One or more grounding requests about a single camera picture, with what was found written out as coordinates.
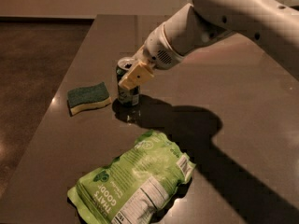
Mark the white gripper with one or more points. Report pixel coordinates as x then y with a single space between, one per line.
158 49

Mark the green soda can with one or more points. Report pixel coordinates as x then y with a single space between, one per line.
126 97

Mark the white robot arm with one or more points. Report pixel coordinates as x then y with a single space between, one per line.
272 26

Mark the green and yellow sponge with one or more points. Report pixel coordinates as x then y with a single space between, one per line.
88 98

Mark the green snack bag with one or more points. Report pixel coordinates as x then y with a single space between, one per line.
136 185

